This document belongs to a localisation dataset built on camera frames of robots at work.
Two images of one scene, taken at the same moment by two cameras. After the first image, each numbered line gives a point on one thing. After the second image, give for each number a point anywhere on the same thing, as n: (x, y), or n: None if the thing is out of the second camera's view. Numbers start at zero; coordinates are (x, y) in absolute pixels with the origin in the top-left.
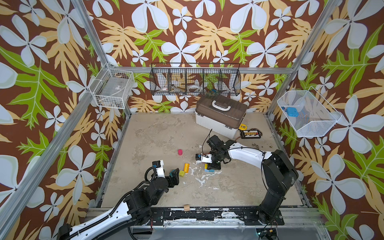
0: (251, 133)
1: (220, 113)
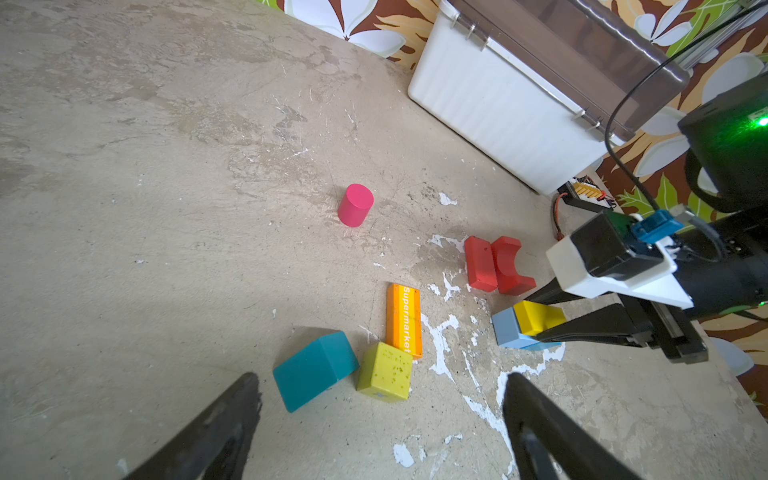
0: (582, 191)
1: (541, 88)
